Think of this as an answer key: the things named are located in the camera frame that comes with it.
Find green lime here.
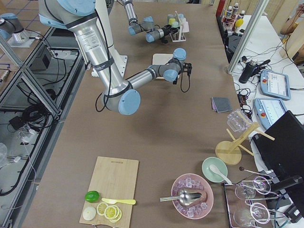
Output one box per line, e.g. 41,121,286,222
85,190,100,203

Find lemon slices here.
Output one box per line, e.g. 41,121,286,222
96,202,122,223

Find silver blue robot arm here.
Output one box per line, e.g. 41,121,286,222
38,0,192,115
122,0,180,44

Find black laptop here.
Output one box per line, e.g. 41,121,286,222
253,110,304,180

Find clear glass mug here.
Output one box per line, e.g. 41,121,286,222
227,109,252,133

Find white wire cup rack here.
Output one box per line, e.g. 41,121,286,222
170,11,187,42

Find pink plastic cup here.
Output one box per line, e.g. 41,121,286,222
182,21,190,33

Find cream plastic tray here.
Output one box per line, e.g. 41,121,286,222
152,53,178,82

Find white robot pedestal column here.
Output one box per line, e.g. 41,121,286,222
95,0,127,78

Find green plastic cup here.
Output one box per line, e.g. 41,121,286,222
171,21,179,28

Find yellow plastic cup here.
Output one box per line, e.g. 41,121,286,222
168,18,176,25

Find teach pendant tablet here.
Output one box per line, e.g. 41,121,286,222
260,69,291,100
254,98,287,130

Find folded grey cloth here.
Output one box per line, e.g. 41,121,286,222
211,97,232,113

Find white ceramic spoon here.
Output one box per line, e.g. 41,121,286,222
209,164,232,185

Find metal ice scoop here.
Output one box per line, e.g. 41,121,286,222
160,188,207,207

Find upper teach pendant tablet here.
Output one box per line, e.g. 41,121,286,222
260,69,291,100

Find aluminium frame post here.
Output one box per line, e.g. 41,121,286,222
226,0,269,75

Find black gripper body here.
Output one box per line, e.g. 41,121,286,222
162,26,171,43
173,62,192,85

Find lower teach pendant tablet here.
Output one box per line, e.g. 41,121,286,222
254,98,287,130

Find black water bottle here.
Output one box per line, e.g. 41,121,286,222
238,58,258,84

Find bamboo cutting board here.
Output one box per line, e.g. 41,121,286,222
79,156,139,228

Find wooden cup tree stand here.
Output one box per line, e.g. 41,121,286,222
215,122,275,165

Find yellow plastic knife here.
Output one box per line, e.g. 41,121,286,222
101,198,136,205

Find pink bowl with ice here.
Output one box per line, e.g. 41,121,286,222
171,173,214,219

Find white lemon end piece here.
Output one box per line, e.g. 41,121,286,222
82,206,96,221

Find wire wine glass rack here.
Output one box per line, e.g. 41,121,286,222
224,166,291,228

